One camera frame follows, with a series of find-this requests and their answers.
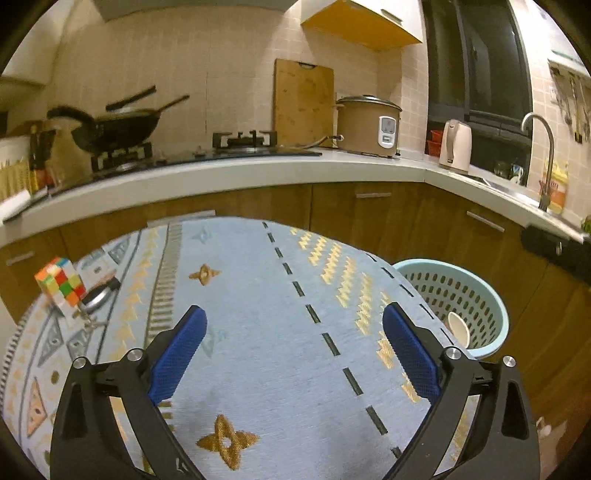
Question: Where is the silver key fob with keys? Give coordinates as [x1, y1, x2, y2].
[74, 279, 122, 330]

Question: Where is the multicoloured puzzle cube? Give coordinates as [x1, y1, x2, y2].
[34, 256, 88, 308]

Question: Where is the bamboo chopstick bundle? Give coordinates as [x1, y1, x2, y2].
[0, 157, 32, 201]

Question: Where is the white electric kettle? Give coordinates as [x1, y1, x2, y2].
[438, 119, 473, 175]

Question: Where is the dark sauce bottle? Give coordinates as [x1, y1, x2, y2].
[28, 124, 56, 192]

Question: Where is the beige rice cooker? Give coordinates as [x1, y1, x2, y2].
[332, 95, 403, 160]

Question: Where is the black wok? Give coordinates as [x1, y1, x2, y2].
[69, 95, 191, 155]

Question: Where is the light blue perforated plastic basket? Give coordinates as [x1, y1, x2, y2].
[392, 259, 510, 361]

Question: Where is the beige bag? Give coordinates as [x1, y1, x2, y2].
[48, 117, 93, 185]

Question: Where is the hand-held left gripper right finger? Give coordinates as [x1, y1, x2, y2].
[379, 302, 541, 480]

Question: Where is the yellow wall cabinet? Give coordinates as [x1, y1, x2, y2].
[300, 0, 426, 51]

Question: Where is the wooden kitchen counter cabinet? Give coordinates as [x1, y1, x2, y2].
[0, 148, 591, 462]

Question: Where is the yellow dish soap bottle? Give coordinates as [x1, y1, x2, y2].
[538, 161, 570, 215]

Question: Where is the wooden cutting board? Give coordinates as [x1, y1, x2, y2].
[273, 58, 335, 148]

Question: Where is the light blue patterned tablecloth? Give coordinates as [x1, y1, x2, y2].
[0, 217, 483, 480]

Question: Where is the dark kitchen window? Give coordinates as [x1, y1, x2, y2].
[421, 0, 536, 139]

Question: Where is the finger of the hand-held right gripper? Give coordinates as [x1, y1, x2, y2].
[519, 224, 591, 280]

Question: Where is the chrome kitchen faucet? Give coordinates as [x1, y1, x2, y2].
[521, 112, 556, 213]

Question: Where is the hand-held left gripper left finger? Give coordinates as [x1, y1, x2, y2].
[48, 305, 208, 480]

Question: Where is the hanging utensil rack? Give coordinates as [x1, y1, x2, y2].
[547, 58, 591, 144]

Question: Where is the black gas stove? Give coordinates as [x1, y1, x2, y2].
[90, 129, 324, 174]

